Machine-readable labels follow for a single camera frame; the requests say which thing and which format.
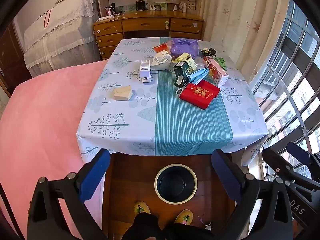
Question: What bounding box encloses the blue face mask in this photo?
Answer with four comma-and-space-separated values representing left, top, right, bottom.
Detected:
176, 67, 209, 95

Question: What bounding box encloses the white rectangular box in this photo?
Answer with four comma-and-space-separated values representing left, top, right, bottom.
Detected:
139, 59, 152, 83

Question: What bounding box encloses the tree print tablecloth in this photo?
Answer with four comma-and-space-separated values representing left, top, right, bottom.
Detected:
76, 37, 269, 167

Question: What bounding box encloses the dark window frame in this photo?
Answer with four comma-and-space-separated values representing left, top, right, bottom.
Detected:
247, 0, 320, 180

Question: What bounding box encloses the lace covered furniture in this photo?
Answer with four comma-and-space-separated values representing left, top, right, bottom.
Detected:
23, 0, 100, 78

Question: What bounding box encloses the purple plastic bag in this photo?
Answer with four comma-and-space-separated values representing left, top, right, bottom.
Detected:
167, 38, 200, 58

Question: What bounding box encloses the wooden desk with drawers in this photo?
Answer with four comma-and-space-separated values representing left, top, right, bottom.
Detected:
93, 10, 205, 60

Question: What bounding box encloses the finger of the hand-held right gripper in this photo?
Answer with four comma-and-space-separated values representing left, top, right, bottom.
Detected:
286, 142, 320, 167
262, 148, 305, 181

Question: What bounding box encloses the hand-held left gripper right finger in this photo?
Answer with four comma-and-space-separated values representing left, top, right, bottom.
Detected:
211, 149, 293, 240

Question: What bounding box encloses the red gift bag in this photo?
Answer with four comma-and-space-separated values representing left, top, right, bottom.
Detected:
179, 79, 221, 110

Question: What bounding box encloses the small purple white scrap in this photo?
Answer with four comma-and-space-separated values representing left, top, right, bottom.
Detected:
198, 215, 213, 230

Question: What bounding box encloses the dark wooden door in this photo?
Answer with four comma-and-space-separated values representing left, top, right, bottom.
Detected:
0, 22, 32, 98

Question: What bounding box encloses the pink drink carton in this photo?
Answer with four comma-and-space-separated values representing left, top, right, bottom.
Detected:
204, 56, 228, 86

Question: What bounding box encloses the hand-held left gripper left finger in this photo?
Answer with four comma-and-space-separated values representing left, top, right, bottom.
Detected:
27, 148, 111, 240

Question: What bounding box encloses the clear plastic cup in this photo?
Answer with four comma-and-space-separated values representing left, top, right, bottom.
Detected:
194, 56, 207, 68

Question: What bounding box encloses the black bin with white rim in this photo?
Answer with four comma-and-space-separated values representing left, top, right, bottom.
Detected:
154, 164, 198, 204

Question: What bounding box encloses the dark green carton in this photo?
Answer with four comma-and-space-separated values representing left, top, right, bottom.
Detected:
174, 60, 195, 88

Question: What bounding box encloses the white crumpled paper bag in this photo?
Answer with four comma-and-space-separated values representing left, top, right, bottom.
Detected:
150, 50, 172, 70

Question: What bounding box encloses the yellow packet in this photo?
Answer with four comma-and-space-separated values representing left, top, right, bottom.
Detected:
172, 52, 192, 63

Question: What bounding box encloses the cream floral curtain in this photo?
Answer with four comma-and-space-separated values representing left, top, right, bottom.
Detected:
200, 0, 290, 80

